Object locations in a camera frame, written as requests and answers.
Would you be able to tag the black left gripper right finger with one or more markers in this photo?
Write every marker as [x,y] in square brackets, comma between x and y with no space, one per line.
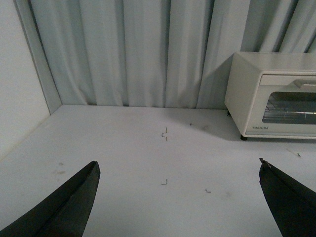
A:
[292,204]

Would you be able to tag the white Toshiba toaster oven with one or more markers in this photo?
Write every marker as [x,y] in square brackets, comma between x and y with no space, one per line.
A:
[243,99]

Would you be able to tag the grey curtain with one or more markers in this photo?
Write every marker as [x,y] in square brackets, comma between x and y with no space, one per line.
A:
[154,53]

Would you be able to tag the oven door with glass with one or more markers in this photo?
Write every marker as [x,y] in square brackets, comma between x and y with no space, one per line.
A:
[289,104]

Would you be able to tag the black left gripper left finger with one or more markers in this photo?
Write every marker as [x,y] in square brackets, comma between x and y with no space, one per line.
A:
[64,213]

